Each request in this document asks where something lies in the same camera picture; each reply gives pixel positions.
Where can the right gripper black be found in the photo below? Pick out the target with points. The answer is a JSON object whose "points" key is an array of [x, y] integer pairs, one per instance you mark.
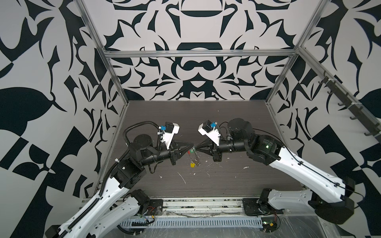
{"points": [[216, 152]]}

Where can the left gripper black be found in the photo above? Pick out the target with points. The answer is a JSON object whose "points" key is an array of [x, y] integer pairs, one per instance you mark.
{"points": [[176, 152]]}

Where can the metal keyring with red grip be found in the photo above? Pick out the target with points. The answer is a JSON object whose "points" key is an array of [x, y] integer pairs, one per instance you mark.
{"points": [[194, 158]]}

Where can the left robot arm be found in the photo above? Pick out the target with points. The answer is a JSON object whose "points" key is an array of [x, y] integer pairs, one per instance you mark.
{"points": [[116, 200]]}

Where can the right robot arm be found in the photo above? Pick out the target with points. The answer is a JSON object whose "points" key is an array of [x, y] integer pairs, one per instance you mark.
{"points": [[327, 195]]}

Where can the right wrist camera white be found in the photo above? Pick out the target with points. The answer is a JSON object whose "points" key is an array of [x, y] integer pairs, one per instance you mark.
{"points": [[211, 130]]}

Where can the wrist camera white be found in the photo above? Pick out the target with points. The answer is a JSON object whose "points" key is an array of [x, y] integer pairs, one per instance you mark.
{"points": [[211, 130], [167, 133]]}

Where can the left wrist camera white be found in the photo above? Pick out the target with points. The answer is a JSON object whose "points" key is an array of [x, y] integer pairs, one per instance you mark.
{"points": [[167, 133]]}

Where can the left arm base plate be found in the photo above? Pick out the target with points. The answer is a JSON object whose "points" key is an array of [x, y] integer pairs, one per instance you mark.
{"points": [[149, 207]]}

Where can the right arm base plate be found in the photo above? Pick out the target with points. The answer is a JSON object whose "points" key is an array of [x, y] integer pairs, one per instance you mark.
{"points": [[256, 207]]}

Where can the white slotted cable duct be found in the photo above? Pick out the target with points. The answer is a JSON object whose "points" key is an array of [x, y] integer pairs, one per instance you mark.
{"points": [[204, 222]]}

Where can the black wall hook rail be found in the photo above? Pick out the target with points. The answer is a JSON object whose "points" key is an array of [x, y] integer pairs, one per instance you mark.
{"points": [[347, 101]]}

